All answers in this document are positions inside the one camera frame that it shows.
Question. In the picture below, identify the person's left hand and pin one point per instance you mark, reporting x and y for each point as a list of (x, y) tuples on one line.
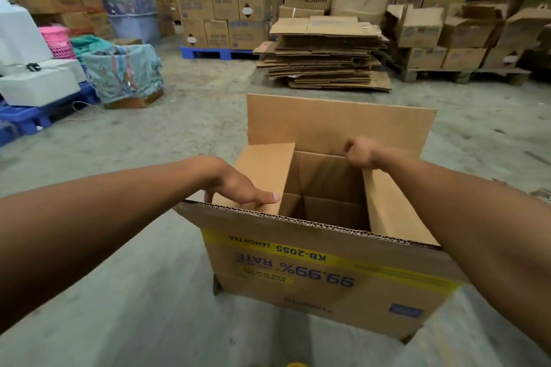
[(228, 181)]

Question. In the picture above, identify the person's right hand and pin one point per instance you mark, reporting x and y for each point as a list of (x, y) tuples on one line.
[(366, 152)]

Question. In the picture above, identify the person's left thumb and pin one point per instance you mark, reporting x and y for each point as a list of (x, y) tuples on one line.
[(260, 197)]

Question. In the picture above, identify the person's right fingers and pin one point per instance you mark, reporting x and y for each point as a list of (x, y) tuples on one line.
[(353, 151)]

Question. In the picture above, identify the cardboard box yellow stripe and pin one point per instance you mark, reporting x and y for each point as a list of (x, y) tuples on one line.
[(327, 267)]

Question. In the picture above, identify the person's right forearm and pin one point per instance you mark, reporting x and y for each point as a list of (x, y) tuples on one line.
[(473, 224)]

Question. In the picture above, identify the person's left forearm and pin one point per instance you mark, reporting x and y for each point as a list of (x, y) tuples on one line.
[(94, 224)]

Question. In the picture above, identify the pile of flattened cardboard sheets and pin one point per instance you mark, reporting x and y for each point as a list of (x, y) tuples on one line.
[(327, 52)]

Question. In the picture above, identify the wooden pallet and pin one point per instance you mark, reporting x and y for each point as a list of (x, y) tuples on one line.
[(465, 74)]

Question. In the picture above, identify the open-flap cardboard box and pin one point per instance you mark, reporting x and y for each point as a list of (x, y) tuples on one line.
[(419, 27)]

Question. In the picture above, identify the plain brown cardboard box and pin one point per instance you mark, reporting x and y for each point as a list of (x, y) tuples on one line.
[(359, 3)]

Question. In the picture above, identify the box covered with patterned cloth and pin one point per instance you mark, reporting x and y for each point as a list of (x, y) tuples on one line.
[(122, 72)]

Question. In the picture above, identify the small white foam box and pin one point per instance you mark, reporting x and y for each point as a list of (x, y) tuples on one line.
[(71, 68)]

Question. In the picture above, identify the teal cloth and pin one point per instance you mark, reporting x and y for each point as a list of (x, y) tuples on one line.
[(88, 44)]

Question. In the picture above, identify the dark blue plastic pallet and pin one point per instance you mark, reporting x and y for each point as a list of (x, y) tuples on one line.
[(38, 115)]

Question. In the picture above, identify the large white foam box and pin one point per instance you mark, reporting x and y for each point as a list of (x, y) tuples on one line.
[(38, 87)]

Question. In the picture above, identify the pink plastic basket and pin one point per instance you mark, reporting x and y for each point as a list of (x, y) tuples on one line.
[(58, 42)]

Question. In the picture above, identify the white plastic jug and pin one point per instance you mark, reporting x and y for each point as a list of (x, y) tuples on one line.
[(21, 42)]

